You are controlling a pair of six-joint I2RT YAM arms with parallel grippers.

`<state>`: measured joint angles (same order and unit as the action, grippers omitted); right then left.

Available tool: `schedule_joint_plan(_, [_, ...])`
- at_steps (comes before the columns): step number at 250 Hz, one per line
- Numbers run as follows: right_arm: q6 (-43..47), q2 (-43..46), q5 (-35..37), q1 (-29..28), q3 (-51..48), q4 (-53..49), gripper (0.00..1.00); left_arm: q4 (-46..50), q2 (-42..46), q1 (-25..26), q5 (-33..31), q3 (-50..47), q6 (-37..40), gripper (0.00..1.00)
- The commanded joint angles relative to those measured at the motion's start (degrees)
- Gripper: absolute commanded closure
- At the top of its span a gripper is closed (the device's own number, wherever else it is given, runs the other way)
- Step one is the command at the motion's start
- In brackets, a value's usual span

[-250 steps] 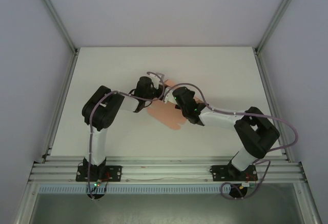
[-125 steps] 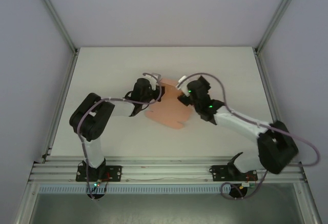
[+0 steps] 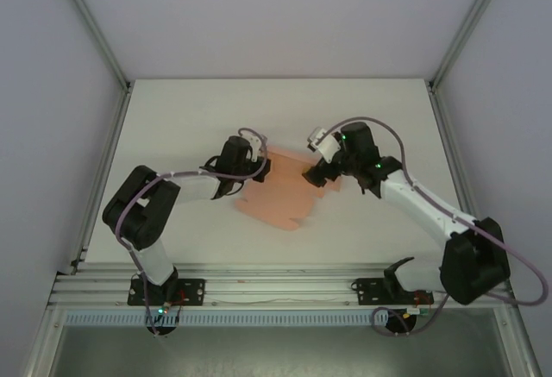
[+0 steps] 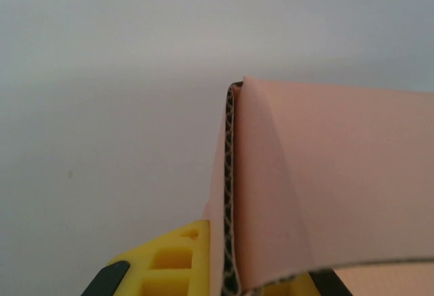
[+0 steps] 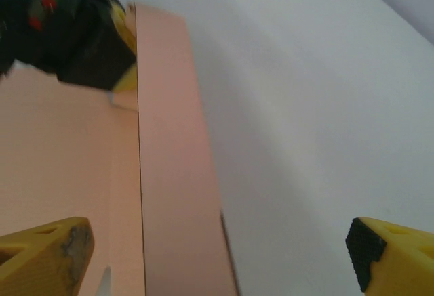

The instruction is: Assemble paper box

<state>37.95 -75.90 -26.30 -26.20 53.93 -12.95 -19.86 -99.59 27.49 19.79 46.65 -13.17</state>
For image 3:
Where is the pink cardboard box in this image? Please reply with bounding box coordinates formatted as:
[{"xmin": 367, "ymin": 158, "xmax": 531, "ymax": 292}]
[{"xmin": 235, "ymin": 146, "xmax": 346, "ymax": 234}]

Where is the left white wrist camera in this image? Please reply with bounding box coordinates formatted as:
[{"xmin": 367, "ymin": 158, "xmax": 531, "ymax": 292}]
[{"xmin": 239, "ymin": 129, "xmax": 269, "ymax": 163}]

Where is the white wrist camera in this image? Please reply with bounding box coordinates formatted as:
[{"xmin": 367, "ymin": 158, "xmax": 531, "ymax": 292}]
[
  {"xmin": 239, "ymin": 129, "xmax": 269, "ymax": 163},
  {"xmin": 307, "ymin": 126, "xmax": 340, "ymax": 165}
]

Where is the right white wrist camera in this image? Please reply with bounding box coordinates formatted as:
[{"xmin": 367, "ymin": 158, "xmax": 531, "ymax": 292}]
[{"xmin": 307, "ymin": 126, "xmax": 340, "ymax": 165}]

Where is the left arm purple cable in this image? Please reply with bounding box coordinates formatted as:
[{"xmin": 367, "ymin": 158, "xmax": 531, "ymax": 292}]
[{"xmin": 115, "ymin": 126, "xmax": 268, "ymax": 339}]

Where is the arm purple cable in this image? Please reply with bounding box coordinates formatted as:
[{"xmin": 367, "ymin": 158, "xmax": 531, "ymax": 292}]
[
  {"xmin": 314, "ymin": 116, "xmax": 549, "ymax": 337},
  {"xmin": 115, "ymin": 126, "xmax": 268, "ymax": 339}
]

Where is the aluminium mounting rail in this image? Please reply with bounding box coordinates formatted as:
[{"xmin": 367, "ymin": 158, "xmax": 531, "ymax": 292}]
[{"xmin": 46, "ymin": 264, "xmax": 517, "ymax": 309}]

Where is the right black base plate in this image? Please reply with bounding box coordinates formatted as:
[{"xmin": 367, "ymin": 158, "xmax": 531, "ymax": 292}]
[{"xmin": 351, "ymin": 277, "xmax": 434, "ymax": 307}]

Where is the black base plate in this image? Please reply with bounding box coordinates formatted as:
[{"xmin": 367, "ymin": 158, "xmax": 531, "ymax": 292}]
[
  {"xmin": 127, "ymin": 278, "xmax": 206, "ymax": 307},
  {"xmin": 351, "ymin": 277, "xmax": 434, "ymax": 307}
]

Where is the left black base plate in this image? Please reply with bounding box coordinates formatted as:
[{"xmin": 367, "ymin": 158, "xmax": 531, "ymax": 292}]
[{"xmin": 127, "ymin": 278, "xmax": 206, "ymax": 307}]

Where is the slotted grey cable duct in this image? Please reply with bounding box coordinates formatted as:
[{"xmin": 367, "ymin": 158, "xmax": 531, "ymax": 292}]
[{"xmin": 64, "ymin": 311, "xmax": 392, "ymax": 327}]

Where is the aluminium frame post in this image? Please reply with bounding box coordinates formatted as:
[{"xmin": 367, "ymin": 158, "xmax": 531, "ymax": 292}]
[
  {"xmin": 429, "ymin": 0, "xmax": 514, "ymax": 91},
  {"xmin": 53, "ymin": 0, "xmax": 133, "ymax": 93}
]

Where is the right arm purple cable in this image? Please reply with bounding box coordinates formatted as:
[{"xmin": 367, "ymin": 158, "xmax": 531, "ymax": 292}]
[{"xmin": 314, "ymin": 116, "xmax": 549, "ymax": 337}]

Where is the grey metal frame leg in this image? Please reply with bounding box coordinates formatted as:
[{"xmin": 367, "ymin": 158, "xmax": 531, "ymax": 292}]
[
  {"xmin": 23, "ymin": 307, "xmax": 66, "ymax": 377},
  {"xmin": 493, "ymin": 307, "xmax": 543, "ymax": 377}
]

